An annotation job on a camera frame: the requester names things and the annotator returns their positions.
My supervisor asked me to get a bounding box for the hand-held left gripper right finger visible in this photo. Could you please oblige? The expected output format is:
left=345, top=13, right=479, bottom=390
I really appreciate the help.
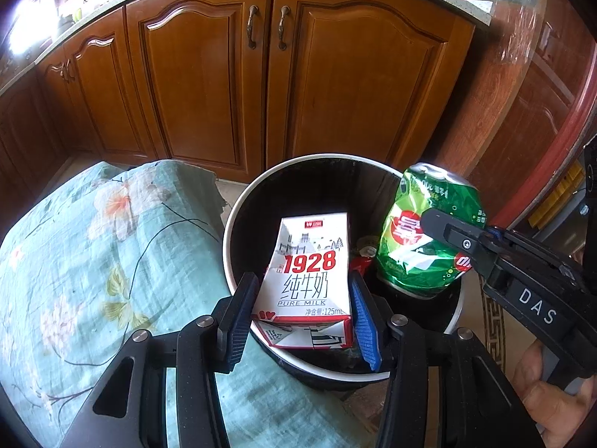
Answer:
left=350, top=271, right=544, bottom=448

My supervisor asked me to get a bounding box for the black bin with white rim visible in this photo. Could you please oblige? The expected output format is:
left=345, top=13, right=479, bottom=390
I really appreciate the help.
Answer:
left=223, top=153, right=465, bottom=381

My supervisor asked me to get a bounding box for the plastic wrapped wooden door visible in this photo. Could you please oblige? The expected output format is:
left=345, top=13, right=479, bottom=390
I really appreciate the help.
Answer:
left=434, top=0, right=597, bottom=248

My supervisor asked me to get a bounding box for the row of wooden cabinet doors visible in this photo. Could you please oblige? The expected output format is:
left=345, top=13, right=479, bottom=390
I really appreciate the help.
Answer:
left=0, top=0, right=476, bottom=184

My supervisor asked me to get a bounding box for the white red milk carton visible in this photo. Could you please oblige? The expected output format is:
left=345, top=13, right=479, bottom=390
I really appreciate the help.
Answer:
left=251, top=212, right=355, bottom=351

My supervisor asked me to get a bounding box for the teal floral tablecloth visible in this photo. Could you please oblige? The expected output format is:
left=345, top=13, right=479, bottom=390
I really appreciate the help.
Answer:
left=0, top=159, right=374, bottom=448

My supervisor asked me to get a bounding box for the crushed green drink can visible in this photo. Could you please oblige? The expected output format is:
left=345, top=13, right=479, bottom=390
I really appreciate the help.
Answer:
left=377, top=162, right=488, bottom=298

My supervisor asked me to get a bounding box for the patterned floor rug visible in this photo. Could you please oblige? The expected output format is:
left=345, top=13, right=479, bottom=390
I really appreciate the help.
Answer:
left=479, top=276, right=521, bottom=374

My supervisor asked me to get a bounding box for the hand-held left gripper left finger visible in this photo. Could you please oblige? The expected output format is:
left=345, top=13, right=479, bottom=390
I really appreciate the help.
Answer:
left=60, top=272, right=259, bottom=448

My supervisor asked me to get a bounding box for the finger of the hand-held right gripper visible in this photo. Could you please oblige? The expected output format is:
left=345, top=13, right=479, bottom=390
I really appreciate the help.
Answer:
left=420, top=208, right=501, bottom=286

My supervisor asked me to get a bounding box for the yellow crate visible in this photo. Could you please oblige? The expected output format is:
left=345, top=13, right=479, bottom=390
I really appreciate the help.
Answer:
left=529, top=161, right=585, bottom=228

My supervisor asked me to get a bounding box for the person's right hand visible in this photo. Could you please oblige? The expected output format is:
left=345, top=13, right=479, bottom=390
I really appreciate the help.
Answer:
left=510, top=340, right=597, bottom=448

